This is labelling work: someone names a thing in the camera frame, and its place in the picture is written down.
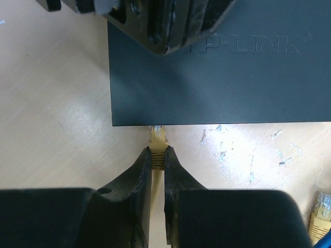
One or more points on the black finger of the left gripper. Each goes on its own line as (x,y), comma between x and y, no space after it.
(161,26)

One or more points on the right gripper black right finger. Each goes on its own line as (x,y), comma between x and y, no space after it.
(199,217)

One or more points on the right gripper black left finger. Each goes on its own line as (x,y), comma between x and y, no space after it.
(115,215)

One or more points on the black network switch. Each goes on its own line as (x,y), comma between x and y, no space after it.
(268,62)

